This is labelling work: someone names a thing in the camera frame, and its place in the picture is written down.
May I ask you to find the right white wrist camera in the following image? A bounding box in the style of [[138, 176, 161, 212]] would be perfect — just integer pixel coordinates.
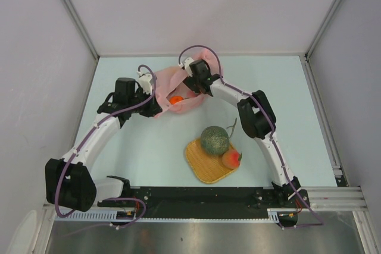
[[178, 57, 195, 77]]

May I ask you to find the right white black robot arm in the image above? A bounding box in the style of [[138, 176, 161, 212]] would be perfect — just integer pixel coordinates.
[[179, 58, 308, 207]]

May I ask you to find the purple cable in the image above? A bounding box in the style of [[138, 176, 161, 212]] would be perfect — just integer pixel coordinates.
[[177, 45, 325, 227], [55, 64, 157, 231]]

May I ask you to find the woven bamboo tray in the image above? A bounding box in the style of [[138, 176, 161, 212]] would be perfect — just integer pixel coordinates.
[[185, 139, 238, 184]]

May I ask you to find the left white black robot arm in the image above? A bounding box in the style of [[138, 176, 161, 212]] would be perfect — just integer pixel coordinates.
[[45, 73, 161, 217]]

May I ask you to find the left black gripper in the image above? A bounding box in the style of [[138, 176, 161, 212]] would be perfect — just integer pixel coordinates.
[[127, 88, 162, 118]]

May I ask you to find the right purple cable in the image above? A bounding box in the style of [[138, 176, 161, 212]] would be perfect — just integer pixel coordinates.
[[177, 45, 325, 227]]

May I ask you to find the pink plastic bag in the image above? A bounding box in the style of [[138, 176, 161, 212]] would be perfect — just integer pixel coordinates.
[[154, 66, 208, 118]]

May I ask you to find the fake peach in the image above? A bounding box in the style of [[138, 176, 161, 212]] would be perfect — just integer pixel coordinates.
[[221, 149, 242, 170]]

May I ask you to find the white slotted cable duct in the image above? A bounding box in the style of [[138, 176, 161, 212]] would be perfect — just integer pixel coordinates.
[[55, 210, 279, 223]]

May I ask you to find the fake green melon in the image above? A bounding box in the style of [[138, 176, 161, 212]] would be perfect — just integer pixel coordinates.
[[200, 118, 237, 156]]

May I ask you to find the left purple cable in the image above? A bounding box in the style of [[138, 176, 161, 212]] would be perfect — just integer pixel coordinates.
[[55, 64, 157, 231]]

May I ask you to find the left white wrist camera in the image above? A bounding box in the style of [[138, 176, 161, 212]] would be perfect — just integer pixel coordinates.
[[136, 71, 156, 95]]

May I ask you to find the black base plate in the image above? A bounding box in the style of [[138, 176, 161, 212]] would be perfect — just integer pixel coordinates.
[[98, 186, 310, 219]]

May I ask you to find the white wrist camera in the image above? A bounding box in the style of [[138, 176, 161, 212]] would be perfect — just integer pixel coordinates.
[[136, 71, 156, 95], [178, 57, 195, 77]]

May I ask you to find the fake small tangerine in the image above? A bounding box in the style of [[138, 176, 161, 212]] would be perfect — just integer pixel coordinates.
[[169, 96, 184, 105]]

